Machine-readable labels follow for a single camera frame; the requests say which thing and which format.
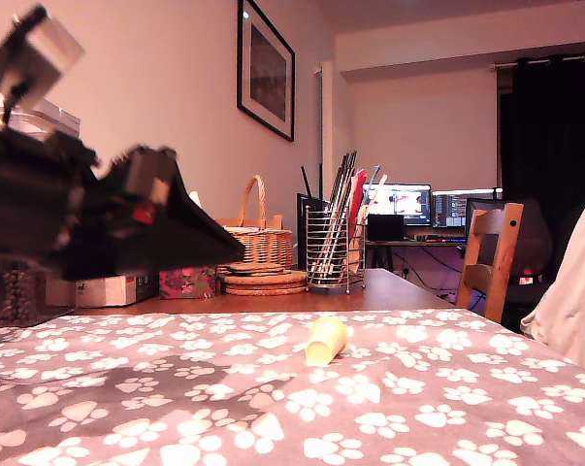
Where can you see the pale draped blanket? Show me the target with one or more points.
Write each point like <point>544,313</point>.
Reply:
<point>573,291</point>

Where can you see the wooden computer desk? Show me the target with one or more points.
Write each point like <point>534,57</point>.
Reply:
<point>418,242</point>

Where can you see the small black box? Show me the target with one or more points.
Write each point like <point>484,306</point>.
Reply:
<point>384,228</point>

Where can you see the wooden chair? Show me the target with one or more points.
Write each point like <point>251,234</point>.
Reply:
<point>510,242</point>

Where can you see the square cork coaster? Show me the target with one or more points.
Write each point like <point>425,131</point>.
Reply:
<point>258,272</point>
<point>258,266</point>

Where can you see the brown coffee beans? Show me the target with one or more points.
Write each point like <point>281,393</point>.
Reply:
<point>18,291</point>

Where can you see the black framed picture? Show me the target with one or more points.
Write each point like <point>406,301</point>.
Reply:
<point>268,73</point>

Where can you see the computer monitor dark text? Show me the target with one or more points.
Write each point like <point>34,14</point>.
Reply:
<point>447,209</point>

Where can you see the floral tissue box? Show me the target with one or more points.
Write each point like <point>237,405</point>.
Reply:
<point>187,284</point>

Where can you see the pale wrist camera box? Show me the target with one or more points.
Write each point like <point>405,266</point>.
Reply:
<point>44,53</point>

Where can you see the pale wooden utensil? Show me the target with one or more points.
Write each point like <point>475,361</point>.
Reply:
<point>377,191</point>

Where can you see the round cork trivet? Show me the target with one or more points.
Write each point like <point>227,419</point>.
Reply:
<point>272,280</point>
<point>272,290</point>

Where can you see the yellow coffee capsule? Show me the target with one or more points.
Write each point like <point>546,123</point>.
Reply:
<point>323,342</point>

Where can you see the dark curtain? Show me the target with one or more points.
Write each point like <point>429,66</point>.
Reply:
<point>554,145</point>

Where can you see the silver and white carton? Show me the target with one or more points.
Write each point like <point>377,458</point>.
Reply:
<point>107,291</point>

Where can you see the small lit electronic device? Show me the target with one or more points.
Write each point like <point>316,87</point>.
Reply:
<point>527,280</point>

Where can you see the white tissue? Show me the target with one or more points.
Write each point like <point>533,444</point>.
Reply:
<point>194,196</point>

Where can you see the grey paw print cloth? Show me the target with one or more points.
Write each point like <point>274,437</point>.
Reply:
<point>466,388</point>

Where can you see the black router with antennas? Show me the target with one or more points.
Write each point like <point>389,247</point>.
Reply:
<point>311,233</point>

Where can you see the computer monitor bright picture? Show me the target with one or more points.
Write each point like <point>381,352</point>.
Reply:
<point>408,204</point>

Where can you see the slim dark metal utensil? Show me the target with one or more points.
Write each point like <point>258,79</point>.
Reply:
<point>343,179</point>
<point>352,162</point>

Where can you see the red flat utensil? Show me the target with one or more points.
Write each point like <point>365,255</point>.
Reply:
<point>357,194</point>

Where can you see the clear plastic storage container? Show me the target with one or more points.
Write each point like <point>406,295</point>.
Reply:
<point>64,121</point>

